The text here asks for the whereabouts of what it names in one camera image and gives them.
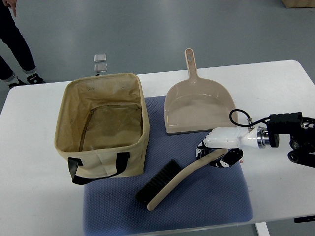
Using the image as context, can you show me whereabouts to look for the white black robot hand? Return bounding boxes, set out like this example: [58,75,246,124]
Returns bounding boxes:
[196,127,259,168]

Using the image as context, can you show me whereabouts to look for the beige hand brush black bristles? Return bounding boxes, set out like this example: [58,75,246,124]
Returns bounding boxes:
[135,148,228,211]

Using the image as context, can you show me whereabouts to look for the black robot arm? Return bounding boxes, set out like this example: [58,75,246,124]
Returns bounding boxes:
[229,109,315,168]

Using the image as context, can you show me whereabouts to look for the beige plastic dustpan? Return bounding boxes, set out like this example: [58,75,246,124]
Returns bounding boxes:
[164,48,236,134]

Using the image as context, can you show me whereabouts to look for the blue textured mat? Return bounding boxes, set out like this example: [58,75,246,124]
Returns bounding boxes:
[82,95,254,236]

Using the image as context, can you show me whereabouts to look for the wooden box corner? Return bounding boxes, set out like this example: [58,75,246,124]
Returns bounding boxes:
[282,0,315,8]

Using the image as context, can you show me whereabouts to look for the lower metal floor plate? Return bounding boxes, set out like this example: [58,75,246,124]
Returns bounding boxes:
[94,62,107,73]

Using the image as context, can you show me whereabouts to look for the metal floor plate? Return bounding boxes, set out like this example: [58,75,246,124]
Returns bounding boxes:
[94,54,107,62]
[94,62,107,73]

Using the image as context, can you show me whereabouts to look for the upper metal floor plate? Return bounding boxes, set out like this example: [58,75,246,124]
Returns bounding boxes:
[94,54,107,62]

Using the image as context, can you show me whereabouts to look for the yellow fabric bag black handle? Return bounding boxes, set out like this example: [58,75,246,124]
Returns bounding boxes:
[55,73,150,185]

